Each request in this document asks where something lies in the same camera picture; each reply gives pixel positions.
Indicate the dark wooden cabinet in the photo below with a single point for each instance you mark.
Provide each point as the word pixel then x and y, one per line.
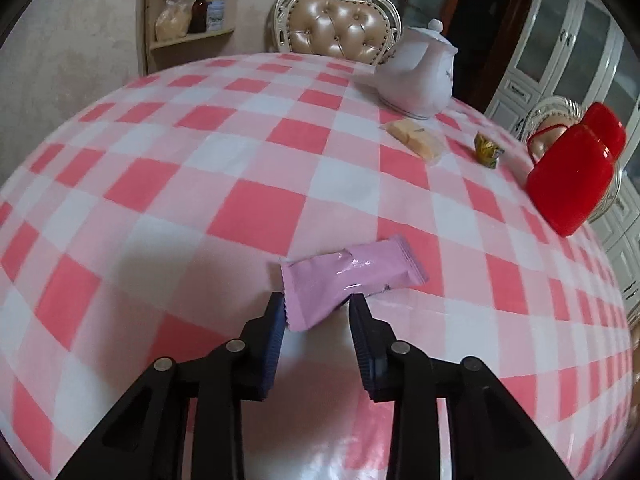
pixel 480 10

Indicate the white teapot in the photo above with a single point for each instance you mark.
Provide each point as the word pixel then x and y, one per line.
pixel 420 75

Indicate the beige tufted chair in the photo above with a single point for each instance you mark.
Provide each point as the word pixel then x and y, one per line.
pixel 550 120
pixel 335 27

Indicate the yellow wrapped biscuit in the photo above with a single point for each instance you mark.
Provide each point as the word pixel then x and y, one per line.
pixel 415 139

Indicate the brown bottle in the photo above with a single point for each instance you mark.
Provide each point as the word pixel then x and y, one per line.
pixel 198 15

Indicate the pink checked tablecloth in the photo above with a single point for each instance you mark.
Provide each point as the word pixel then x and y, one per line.
pixel 175 200

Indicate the white glass-door cabinet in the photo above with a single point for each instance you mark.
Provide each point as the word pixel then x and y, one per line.
pixel 575 45

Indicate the small blue box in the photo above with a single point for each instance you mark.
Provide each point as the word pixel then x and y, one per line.
pixel 216 16

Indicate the small green yellow candy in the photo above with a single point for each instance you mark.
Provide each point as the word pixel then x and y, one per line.
pixel 487 150

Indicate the clear bag of grain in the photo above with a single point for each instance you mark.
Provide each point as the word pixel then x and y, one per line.
pixel 172 22

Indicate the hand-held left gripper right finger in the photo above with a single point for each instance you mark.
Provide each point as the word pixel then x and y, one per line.
pixel 362 345

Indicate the pink wafer packet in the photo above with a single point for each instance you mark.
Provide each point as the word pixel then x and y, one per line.
pixel 345 275

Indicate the red thermos jug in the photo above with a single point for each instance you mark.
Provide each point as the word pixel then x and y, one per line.
pixel 570 180

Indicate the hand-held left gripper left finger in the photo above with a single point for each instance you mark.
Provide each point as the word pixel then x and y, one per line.
pixel 270 345

